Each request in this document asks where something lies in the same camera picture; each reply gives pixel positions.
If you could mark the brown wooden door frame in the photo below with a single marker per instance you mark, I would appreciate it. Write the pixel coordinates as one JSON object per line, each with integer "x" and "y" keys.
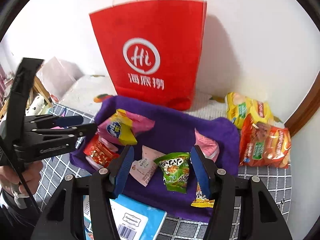
{"x": 305, "y": 111}

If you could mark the green snack packet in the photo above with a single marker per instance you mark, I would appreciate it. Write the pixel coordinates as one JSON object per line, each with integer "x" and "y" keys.
{"x": 175, "y": 168}

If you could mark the wooden chair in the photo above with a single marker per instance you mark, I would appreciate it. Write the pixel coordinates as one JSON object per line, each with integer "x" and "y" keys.
{"x": 38, "y": 99}

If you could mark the pink paper star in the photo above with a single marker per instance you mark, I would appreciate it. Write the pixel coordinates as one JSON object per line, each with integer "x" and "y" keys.
{"x": 57, "y": 127}

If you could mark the red gold snack packet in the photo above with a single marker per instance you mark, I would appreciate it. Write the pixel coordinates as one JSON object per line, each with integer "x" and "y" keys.
{"x": 100, "y": 153}

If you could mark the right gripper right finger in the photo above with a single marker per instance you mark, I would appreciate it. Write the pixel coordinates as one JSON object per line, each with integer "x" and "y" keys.
{"x": 260, "y": 218}

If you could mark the purple cloth basket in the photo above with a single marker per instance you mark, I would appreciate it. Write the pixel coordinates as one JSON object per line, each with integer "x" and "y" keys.
{"x": 174, "y": 131}

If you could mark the orange chips bag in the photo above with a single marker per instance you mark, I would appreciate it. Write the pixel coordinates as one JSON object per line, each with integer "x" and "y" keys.
{"x": 264, "y": 145}

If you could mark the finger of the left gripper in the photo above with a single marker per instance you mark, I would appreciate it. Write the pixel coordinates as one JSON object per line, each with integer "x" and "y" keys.
{"x": 84, "y": 130}
{"x": 68, "y": 121}

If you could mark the blue white tissue box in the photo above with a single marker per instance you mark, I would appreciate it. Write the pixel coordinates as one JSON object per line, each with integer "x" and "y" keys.
{"x": 135, "y": 220}

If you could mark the yellow chips bag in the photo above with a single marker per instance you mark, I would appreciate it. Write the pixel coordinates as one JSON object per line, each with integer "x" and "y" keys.
{"x": 239, "y": 106}

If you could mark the pink silver-banded snack packet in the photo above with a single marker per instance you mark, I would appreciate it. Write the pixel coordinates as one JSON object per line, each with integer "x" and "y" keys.
{"x": 209, "y": 147}

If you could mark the pale pink triangular packet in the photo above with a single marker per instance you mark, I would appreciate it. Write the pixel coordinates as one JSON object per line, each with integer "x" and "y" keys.
{"x": 142, "y": 170}

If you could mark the white plastic bag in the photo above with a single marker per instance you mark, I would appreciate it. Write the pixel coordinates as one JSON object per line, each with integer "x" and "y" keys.
{"x": 58, "y": 76}

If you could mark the yellow cartoon snack packet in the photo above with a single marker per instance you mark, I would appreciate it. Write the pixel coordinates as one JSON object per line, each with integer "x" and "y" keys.
{"x": 201, "y": 200}

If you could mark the pink yellow snack bag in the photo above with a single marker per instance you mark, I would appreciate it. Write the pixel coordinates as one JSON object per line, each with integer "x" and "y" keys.
{"x": 123, "y": 127}

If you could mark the red paper shopping bag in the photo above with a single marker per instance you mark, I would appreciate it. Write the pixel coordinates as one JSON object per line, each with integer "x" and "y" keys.
{"x": 152, "y": 48}

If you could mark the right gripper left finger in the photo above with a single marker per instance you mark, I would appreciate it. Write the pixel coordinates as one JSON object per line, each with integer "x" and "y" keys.
{"x": 63, "y": 216}

